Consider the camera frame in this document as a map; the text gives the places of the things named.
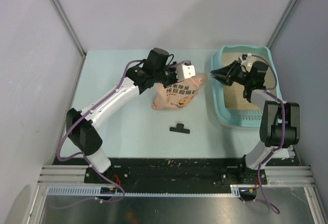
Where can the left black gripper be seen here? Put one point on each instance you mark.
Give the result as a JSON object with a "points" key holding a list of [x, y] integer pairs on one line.
{"points": [[175, 78]]}

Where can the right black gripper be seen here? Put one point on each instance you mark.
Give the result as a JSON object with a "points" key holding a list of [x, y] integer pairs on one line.
{"points": [[229, 71]]}

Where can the orange cat litter bag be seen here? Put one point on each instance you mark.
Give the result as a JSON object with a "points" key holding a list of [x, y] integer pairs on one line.
{"points": [[178, 95]]}

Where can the black bag clip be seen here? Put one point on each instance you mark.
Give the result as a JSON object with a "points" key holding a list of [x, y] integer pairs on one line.
{"points": [[180, 128]]}

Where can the clear plastic scoop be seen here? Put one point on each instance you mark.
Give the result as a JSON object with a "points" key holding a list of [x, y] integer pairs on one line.
{"points": [[211, 75]]}

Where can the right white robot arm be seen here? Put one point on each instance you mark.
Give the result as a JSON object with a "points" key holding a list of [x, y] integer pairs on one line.
{"points": [[280, 123]]}

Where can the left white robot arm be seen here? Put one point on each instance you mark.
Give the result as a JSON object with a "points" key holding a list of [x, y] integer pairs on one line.
{"points": [[139, 75]]}

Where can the tan cat litter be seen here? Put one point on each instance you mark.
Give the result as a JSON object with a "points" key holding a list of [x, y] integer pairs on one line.
{"points": [[233, 95]]}

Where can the teal litter box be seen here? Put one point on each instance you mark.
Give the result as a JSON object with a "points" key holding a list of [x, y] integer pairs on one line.
{"points": [[241, 118]]}

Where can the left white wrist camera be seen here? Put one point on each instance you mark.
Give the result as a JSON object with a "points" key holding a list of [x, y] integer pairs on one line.
{"points": [[185, 71]]}

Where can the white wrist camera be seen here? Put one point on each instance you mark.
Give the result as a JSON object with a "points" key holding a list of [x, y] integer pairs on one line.
{"points": [[243, 59], [185, 71]]}

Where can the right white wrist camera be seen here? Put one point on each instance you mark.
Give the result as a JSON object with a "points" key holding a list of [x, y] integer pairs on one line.
{"points": [[243, 59]]}

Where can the aluminium frame rail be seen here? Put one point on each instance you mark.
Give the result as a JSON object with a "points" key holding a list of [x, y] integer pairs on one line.
{"points": [[287, 197]]}

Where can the right aluminium corner post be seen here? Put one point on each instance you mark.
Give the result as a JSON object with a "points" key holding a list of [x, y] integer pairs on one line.
{"points": [[288, 11]]}

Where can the aluminium corner post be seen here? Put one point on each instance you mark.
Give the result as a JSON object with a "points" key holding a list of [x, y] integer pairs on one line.
{"points": [[288, 11], [58, 8]]}

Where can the left aluminium corner post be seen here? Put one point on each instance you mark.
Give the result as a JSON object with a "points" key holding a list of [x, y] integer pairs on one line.
{"points": [[58, 8]]}

